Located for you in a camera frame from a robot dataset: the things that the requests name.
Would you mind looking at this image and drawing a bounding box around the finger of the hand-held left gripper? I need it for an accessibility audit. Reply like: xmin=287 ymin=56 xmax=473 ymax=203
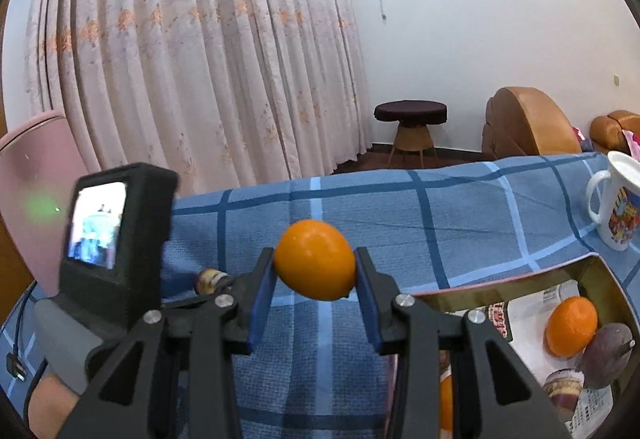
xmin=161 ymin=275 xmax=240 ymax=311

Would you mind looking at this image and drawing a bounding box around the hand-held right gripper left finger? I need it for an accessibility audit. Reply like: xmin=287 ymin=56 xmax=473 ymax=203
xmin=55 ymin=246 xmax=278 ymax=439

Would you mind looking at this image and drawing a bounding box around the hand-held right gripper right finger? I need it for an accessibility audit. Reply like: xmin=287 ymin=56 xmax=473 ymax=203
xmin=352 ymin=246 xmax=573 ymax=439

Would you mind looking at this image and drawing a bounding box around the orange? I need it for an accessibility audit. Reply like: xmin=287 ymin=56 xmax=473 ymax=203
xmin=544 ymin=296 xmax=599 ymax=360
xmin=273 ymin=219 xmax=357 ymax=302
xmin=440 ymin=366 xmax=455 ymax=435

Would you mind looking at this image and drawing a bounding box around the gold-lined cardboard box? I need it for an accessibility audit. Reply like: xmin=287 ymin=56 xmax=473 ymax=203
xmin=387 ymin=255 xmax=640 ymax=439

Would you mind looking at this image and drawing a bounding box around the dark purple mangosteen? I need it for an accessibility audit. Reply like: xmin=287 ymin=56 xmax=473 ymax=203
xmin=580 ymin=323 xmax=636 ymax=390

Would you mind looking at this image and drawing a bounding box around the person's left forearm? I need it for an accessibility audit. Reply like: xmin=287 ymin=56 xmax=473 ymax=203
xmin=27 ymin=371 xmax=83 ymax=439

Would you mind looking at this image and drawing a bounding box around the pink padded headboard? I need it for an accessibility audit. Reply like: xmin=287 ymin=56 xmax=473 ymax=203
xmin=0 ymin=110 xmax=91 ymax=290

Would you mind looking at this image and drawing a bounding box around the blue plaid bedsheet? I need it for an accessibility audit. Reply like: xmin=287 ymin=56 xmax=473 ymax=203
xmin=0 ymin=152 xmax=640 ymax=439

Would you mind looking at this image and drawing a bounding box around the printed paper sheet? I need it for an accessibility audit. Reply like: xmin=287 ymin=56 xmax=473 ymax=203
xmin=440 ymin=284 xmax=616 ymax=439

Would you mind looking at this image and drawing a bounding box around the pink floral curtain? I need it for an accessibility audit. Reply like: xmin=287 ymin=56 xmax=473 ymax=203
xmin=22 ymin=0 xmax=373 ymax=197

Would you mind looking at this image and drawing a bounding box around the round dark stool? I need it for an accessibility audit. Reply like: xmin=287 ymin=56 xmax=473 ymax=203
xmin=374 ymin=100 xmax=448 ymax=169

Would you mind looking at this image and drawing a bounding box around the brown leather armchair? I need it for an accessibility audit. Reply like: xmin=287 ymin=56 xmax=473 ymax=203
xmin=481 ymin=86 xmax=583 ymax=161

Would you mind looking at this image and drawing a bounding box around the white printed mug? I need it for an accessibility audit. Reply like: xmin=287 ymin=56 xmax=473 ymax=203
xmin=586 ymin=164 xmax=640 ymax=251

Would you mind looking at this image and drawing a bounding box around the white cup lid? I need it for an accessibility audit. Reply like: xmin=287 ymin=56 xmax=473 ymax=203
xmin=607 ymin=150 xmax=640 ymax=181

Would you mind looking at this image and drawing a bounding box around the brown leather sofa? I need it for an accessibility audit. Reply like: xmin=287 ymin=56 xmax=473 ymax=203
xmin=589 ymin=110 xmax=640 ymax=155

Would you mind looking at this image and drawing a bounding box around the black cable with plug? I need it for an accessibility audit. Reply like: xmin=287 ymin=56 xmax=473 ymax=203
xmin=5 ymin=279 xmax=40 ymax=420

